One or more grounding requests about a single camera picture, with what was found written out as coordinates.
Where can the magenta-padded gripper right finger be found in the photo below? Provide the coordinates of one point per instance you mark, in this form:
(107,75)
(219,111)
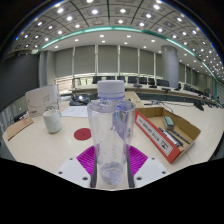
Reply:
(150,170)

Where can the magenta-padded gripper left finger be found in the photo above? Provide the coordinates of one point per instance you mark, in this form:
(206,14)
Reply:
(71,170)

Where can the clear plastic water bottle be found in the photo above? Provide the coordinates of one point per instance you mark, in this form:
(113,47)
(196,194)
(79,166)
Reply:
(111,133)

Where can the open red-sided cardboard box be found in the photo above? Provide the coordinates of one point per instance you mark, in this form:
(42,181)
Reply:
(153,135)

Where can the flat round red coaster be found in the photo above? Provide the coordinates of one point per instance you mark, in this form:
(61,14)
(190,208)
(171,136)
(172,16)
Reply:
(82,134)

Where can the black marker pen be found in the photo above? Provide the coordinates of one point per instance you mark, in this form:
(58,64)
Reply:
(170,136)
(180,136)

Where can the grey-green whiteboard eraser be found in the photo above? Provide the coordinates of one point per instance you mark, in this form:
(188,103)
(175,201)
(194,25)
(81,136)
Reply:
(169,122)

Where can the white ceramic mug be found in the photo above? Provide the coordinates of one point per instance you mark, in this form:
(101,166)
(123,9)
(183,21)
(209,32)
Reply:
(52,121)

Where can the white paper sheet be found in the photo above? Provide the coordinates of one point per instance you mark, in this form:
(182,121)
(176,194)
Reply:
(75,111)

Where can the brown paper envelope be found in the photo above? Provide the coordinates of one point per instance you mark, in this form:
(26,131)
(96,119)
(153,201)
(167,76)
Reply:
(18,128)

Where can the black flat electronic device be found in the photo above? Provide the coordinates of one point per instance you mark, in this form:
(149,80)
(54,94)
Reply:
(20,116)

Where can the white printed cardboard box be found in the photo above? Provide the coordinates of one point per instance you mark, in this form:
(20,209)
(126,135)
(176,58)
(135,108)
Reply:
(41,100)

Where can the long curved conference desk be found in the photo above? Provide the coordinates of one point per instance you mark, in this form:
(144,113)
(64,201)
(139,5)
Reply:
(146,89)

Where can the group of black office chairs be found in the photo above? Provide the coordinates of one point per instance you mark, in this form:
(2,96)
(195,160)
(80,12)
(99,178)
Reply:
(143,80)

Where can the group of ceiling lights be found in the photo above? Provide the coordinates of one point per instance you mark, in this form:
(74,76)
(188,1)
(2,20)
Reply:
(95,11)

